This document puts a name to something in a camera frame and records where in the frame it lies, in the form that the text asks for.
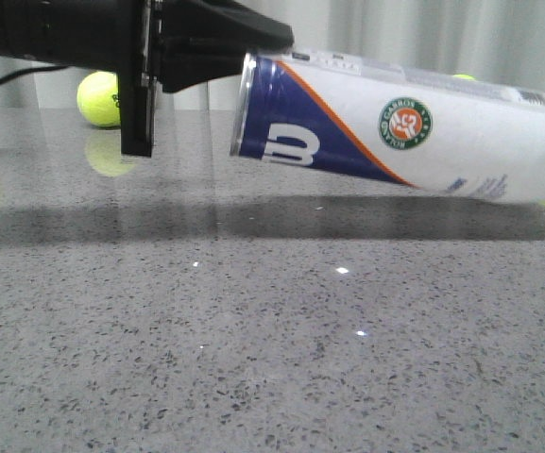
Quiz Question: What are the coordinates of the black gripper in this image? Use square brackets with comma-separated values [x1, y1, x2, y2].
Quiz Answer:
[116, 0, 294, 158]

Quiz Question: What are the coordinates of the Wilson tennis ball can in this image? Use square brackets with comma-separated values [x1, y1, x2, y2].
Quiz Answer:
[231, 51, 545, 204]

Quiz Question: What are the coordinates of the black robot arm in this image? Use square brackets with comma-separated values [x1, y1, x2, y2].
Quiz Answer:
[0, 0, 294, 157]

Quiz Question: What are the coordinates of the tennis ball Roland Garros print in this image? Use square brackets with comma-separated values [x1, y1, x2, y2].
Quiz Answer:
[77, 71, 121, 127]

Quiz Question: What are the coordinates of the tennis ball behind can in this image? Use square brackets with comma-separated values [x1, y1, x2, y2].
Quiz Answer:
[453, 74, 476, 81]

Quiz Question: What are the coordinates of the black cable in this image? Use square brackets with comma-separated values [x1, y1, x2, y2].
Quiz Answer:
[0, 65, 70, 94]

